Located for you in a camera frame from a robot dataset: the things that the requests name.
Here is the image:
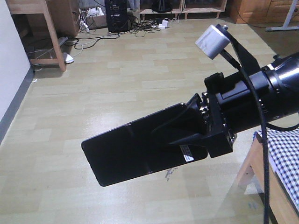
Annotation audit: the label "low wooden shelf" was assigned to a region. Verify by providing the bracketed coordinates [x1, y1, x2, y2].
[139, 0, 227, 20]

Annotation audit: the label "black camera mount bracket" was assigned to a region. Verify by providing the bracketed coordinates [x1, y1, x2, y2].
[216, 24, 261, 76]

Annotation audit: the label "white desk leg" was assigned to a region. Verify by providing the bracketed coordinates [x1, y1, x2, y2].
[265, 0, 299, 32]

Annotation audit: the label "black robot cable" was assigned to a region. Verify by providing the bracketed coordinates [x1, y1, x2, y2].
[216, 24, 299, 224]

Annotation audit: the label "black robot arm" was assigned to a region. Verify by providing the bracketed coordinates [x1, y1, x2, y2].
[152, 54, 299, 157]

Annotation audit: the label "tangled black floor cables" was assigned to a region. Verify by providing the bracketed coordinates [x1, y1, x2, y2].
[73, 9, 180, 51]

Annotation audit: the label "wooden desk frame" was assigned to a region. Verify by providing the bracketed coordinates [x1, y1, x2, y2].
[6, 0, 79, 71]

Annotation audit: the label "white power strip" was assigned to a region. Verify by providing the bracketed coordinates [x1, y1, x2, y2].
[58, 36, 68, 46]

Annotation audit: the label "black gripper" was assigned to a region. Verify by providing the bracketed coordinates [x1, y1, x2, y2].
[152, 71, 276, 147]

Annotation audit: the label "black computer tower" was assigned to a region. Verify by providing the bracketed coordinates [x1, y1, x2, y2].
[105, 0, 128, 33]

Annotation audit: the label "black smartphone with label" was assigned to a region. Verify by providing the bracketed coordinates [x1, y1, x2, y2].
[81, 103, 208, 187]

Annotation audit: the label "white power adapters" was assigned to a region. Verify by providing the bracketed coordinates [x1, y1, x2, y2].
[158, 20, 169, 29]

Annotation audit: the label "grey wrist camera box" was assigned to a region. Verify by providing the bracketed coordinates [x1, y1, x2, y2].
[195, 25, 230, 59]

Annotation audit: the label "wooden cabinet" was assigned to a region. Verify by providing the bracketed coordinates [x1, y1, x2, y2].
[226, 0, 292, 24]

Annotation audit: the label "black white checkered bedsheet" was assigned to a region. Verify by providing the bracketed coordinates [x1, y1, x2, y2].
[267, 129, 299, 210]

